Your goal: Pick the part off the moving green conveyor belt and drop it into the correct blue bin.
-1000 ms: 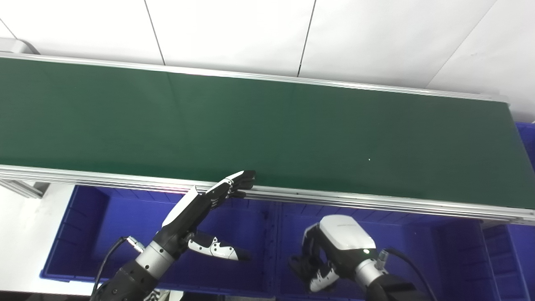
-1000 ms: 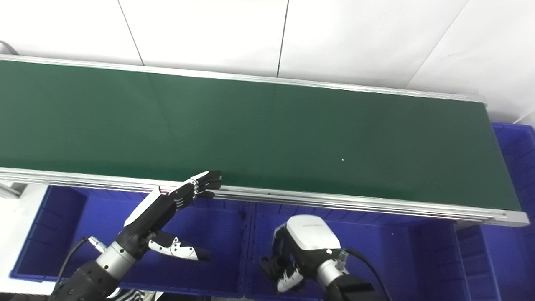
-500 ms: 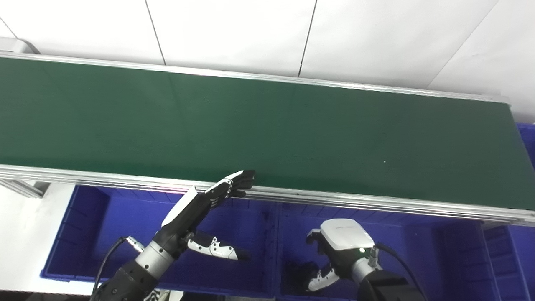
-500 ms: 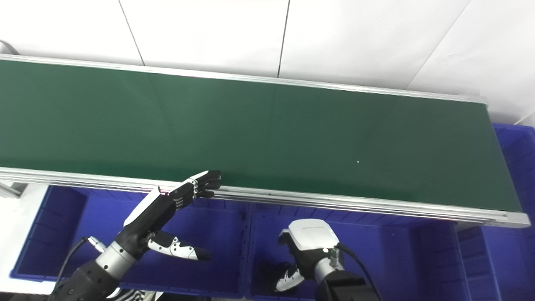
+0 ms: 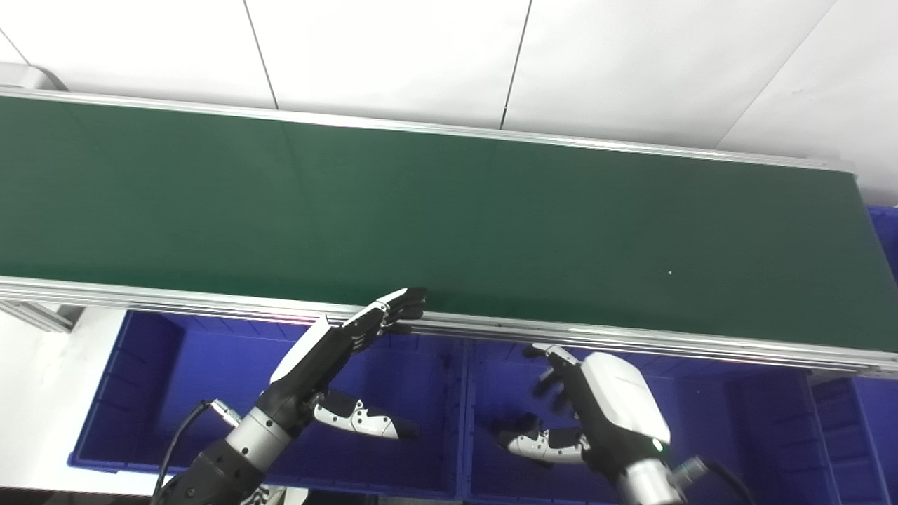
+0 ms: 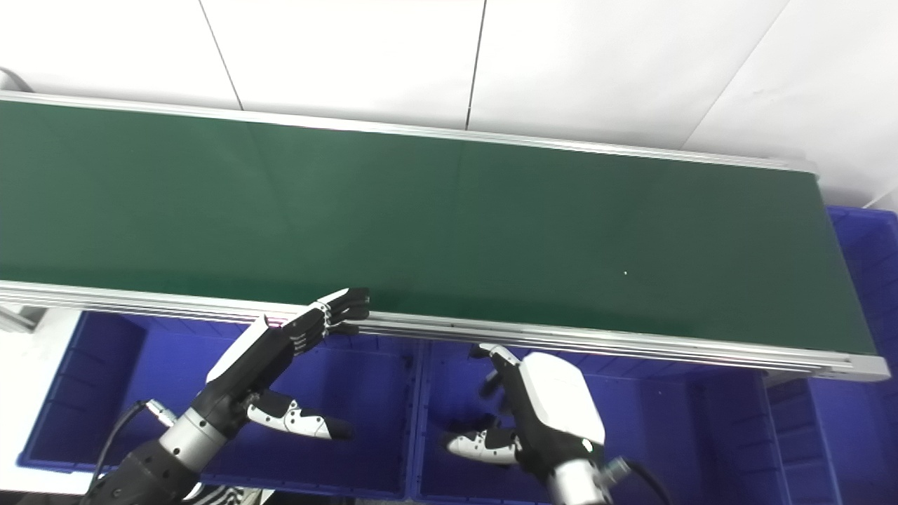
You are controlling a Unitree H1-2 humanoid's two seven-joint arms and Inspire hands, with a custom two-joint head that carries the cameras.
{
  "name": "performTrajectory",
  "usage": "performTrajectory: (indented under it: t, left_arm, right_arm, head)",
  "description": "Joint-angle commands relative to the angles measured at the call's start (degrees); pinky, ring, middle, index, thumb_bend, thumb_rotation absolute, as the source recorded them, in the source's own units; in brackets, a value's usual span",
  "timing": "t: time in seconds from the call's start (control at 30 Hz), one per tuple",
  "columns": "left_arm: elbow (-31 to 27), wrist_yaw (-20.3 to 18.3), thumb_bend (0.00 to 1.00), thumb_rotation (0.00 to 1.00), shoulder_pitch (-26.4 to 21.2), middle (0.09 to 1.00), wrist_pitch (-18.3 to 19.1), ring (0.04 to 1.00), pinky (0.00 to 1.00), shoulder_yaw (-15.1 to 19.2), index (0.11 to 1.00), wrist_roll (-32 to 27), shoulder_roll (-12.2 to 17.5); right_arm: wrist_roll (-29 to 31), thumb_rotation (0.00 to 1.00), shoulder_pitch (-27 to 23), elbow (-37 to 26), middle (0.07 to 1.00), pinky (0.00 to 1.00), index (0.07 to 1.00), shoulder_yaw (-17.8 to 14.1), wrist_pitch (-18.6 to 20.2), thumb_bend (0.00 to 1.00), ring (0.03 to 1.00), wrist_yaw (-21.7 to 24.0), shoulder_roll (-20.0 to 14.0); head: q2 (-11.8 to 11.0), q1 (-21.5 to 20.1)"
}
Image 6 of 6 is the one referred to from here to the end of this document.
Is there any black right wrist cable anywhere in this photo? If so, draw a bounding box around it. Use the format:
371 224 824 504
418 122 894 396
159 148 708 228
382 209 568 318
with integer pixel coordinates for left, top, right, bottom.
605 457 671 505

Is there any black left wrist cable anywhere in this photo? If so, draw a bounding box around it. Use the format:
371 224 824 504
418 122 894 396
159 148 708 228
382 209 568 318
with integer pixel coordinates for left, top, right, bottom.
81 400 177 505

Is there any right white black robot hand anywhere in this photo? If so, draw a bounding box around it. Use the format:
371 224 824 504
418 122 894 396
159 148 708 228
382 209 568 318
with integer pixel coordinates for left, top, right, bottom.
443 344 605 485

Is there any aluminium conveyor support leg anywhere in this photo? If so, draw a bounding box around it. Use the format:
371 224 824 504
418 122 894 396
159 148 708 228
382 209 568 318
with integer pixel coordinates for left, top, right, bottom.
0 305 47 333

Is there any green conveyor belt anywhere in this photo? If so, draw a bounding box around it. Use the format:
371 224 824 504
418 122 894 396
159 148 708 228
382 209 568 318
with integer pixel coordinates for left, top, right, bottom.
0 91 890 382

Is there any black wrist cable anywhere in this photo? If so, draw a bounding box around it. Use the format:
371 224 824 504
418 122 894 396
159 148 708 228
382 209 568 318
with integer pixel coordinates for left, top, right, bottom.
81 400 177 505
605 457 671 505

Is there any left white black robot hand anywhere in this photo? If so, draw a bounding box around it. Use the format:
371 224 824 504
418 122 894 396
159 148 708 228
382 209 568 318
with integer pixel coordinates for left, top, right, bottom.
193 288 370 441

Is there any blue plastic bin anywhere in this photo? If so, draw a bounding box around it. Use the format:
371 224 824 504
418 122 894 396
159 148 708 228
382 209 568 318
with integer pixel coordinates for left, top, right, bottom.
18 311 422 501
765 206 898 505
410 340 779 505

